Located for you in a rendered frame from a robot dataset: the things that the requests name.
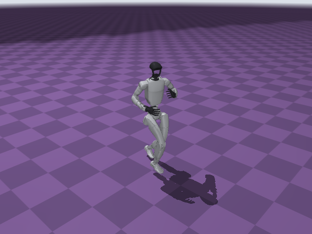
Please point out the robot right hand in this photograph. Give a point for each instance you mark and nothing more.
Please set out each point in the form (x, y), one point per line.
(151, 110)

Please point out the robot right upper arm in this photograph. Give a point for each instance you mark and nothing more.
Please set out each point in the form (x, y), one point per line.
(141, 86)

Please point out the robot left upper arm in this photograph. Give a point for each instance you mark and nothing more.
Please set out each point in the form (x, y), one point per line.
(169, 84)

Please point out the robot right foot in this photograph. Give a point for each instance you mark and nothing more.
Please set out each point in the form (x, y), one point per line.
(157, 168)

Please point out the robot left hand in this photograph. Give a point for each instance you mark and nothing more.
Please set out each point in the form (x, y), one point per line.
(173, 94)

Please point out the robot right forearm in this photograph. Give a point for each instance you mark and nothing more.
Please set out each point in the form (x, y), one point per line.
(138, 103)

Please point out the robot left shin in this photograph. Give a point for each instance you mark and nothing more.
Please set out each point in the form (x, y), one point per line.
(152, 146)

